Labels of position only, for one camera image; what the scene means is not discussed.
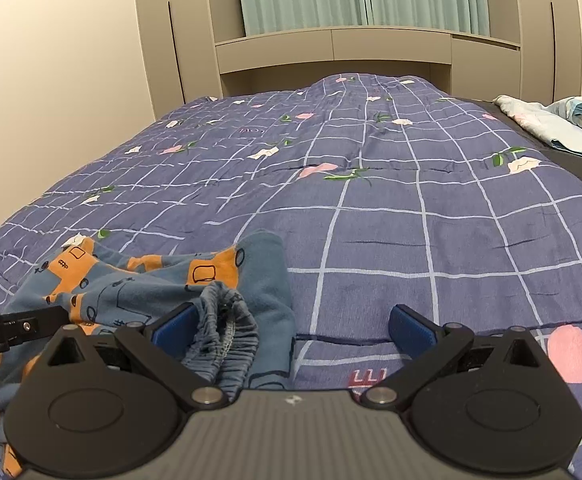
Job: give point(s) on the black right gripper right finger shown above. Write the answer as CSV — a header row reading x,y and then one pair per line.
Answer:
x,y
412,333

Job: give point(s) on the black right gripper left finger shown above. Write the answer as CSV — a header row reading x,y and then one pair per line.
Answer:
x,y
175,332

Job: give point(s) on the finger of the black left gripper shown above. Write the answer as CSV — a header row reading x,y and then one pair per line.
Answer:
x,y
19,327

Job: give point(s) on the blue orange patterned pants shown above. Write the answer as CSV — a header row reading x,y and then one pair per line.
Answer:
x,y
97,399

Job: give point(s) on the purple checked floral quilt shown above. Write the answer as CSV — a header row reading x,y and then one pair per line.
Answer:
x,y
383,190

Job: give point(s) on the grey orange quilted mattress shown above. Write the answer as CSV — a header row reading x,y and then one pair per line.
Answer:
x,y
567,161

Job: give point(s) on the light blue white blanket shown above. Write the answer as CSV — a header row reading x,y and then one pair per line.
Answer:
x,y
558,125

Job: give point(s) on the beige built-in cabinet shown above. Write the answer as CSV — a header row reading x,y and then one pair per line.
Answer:
x,y
194,48

